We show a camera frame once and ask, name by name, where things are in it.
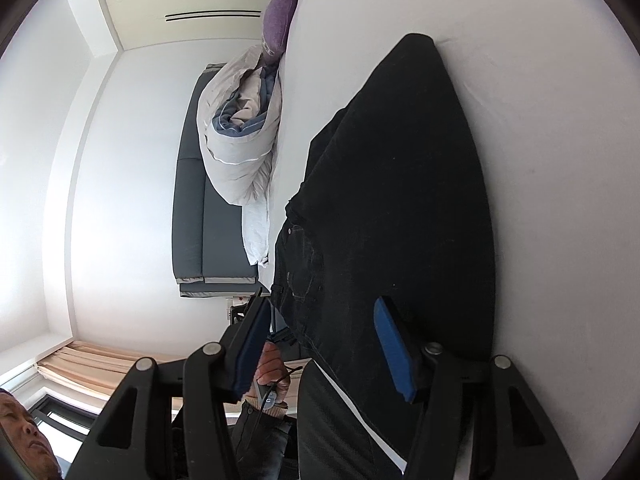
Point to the person's left forearm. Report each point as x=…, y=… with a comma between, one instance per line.
x=260, y=440

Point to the beige curtain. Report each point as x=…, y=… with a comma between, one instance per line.
x=100, y=365

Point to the dark framed window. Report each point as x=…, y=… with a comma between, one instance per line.
x=60, y=415

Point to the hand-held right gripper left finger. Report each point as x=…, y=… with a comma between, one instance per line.
x=250, y=350

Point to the person's face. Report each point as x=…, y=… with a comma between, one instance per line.
x=25, y=435

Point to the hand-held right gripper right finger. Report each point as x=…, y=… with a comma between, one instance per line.
x=395, y=350

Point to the black pants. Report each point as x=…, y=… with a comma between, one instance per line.
x=390, y=185

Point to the bed with white sheet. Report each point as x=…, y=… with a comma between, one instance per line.
x=525, y=110

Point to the grey upholstered headboard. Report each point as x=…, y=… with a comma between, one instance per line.
x=190, y=210

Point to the purple cushion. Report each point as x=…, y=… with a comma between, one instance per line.
x=277, y=20

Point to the white pillow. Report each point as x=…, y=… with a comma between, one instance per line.
x=255, y=230

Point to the person's left hand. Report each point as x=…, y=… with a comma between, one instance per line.
x=272, y=367

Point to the folded white duvet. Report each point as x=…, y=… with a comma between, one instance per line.
x=235, y=160

